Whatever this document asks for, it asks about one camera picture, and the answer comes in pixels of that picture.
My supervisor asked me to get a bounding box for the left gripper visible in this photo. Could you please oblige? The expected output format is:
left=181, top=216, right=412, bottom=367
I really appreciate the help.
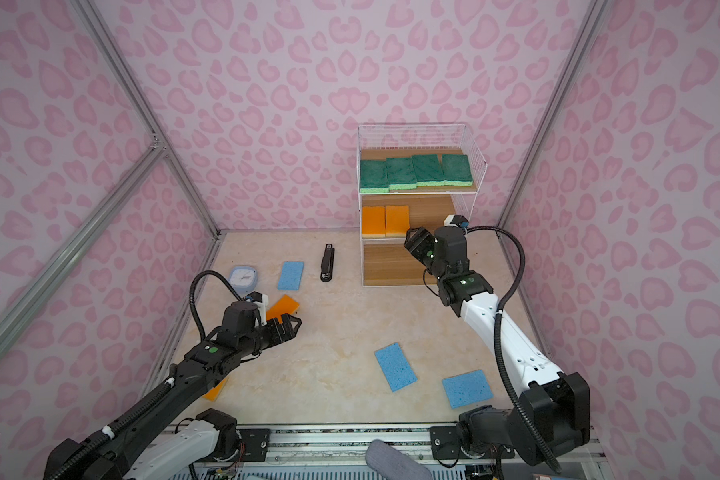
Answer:
left=240, top=311, right=303, bottom=359

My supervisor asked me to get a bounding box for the orange sponge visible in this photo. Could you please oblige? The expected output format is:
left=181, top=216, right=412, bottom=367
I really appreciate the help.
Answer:
left=203, top=379, right=227, bottom=402
left=385, top=205, right=410, bottom=238
left=266, top=294, right=300, bottom=322
left=361, top=206, right=386, bottom=238

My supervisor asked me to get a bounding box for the green sponge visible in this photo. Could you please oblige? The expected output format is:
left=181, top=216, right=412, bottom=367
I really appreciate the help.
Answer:
left=411, top=154, right=445, bottom=187
left=386, top=157, right=417, bottom=191
left=359, top=159, right=390, bottom=194
left=441, top=154, right=473, bottom=187

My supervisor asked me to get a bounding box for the blue sponge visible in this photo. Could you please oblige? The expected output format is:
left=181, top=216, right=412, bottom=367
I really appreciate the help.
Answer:
left=442, top=370, right=494, bottom=409
left=374, top=343, right=418, bottom=392
left=277, top=261, right=304, bottom=291

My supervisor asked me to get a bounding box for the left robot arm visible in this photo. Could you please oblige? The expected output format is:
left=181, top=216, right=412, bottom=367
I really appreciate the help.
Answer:
left=44, top=270, right=302, bottom=479

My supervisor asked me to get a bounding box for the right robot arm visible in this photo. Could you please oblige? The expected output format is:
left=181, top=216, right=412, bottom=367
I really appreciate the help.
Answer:
left=404, top=216, right=591, bottom=474

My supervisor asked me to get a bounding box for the blue square timer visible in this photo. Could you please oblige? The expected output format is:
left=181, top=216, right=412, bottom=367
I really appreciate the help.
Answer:
left=227, top=265, right=258, bottom=297

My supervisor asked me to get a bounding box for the black stapler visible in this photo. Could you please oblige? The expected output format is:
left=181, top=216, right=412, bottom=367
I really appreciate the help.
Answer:
left=320, top=244, right=335, bottom=283

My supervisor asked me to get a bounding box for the grey cloth object front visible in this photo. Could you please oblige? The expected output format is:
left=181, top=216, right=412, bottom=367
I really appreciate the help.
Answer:
left=365, top=439, right=433, bottom=480

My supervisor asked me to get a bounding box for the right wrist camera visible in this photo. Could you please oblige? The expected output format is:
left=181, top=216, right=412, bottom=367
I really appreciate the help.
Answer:
left=443, top=214, right=469, bottom=231

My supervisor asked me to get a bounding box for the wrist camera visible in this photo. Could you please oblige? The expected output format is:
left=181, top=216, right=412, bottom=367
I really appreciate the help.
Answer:
left=245, top=291, right=269, bottom=325
left=443, top=214, right=469, bottom=231

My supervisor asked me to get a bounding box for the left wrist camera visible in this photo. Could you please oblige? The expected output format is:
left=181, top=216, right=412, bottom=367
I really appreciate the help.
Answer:
left=245, top=291, right=269, bottom=325

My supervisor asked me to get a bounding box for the white wire wooden shelf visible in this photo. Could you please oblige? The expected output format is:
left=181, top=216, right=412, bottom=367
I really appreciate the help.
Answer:
left=357, top=124, right=488, bottom=286

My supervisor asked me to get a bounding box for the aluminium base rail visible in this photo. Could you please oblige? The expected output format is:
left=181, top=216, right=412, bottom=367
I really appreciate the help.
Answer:
left=86, top=422, right=607, bottom=480

